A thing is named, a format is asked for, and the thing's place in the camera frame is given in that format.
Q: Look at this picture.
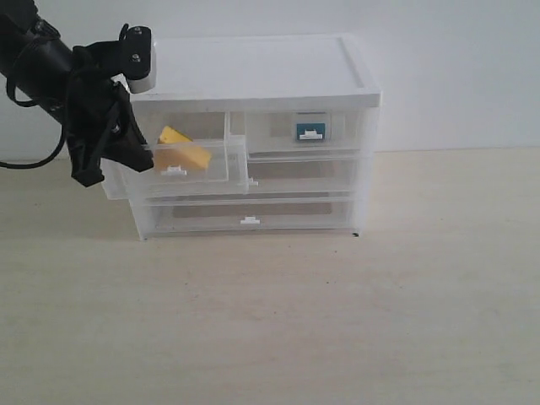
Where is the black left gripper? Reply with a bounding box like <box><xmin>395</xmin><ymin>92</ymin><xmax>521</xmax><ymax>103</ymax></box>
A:
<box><xmin>62</xmin><ymin>40</ymin><xmax>154</xmax><ymax>187</ymax></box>

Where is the yellow cheese wedge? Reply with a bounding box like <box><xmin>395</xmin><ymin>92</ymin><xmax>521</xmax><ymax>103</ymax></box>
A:
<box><xmin>153</xmin><ymin>126</ymin><xmax>213</xmax><ymax>171</ymax></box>

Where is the teal bottle with white cap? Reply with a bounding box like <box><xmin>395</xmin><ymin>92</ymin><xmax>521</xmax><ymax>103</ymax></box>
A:
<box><xmin>292</xmin><ymin>111</ymin><xmax>345</xmax><ymax>143</ymax></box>

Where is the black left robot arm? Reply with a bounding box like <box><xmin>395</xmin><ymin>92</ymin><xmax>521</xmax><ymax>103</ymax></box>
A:
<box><xmin>1</xmin><ymin>1</ymin><xmax>157</xmax><ymax>187</ymax></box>

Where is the white plastic drawer cabinet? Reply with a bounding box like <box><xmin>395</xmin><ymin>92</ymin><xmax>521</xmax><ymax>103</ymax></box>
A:
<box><xmin>128</xmin><ymin>35</ymin><xmax>381</xmax><ymax>239</ymax></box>

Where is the clear middle wide drawer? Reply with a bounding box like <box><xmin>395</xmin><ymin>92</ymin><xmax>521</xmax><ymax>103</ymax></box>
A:
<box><xmin>247</xmin><ymin>159</ymin><xmax>364</xmax><ymax>194</ymax></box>

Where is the clear wide drawer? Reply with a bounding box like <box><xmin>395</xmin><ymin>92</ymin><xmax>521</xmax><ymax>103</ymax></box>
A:
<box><xmin>247</xmin><ymin>159</ymin><xmax>364</xmax><ymax>194</ymax></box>
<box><xmin>141</xmin><ymin>197</ymin><xmax>358</xmax><ymax>235</ymax></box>

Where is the clear bottom wide drawer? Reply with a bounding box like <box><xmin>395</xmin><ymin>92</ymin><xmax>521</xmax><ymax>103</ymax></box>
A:
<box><xmin>141</xmin><ymin>197</ymin><xmax>358</xmax><ymax>235</ymax></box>

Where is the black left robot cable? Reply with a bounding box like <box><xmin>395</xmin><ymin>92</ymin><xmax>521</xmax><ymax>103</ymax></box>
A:
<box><xmin>0</xmin><ymin>75</ymin><xmax>119</xmax><ymax>170</ymax></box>

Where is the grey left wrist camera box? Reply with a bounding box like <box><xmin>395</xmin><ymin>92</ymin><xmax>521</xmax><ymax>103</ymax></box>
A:
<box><xmin>120</xmin><ymin>25</ymin><xmax>157</xmax><ymax>94</ymax></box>

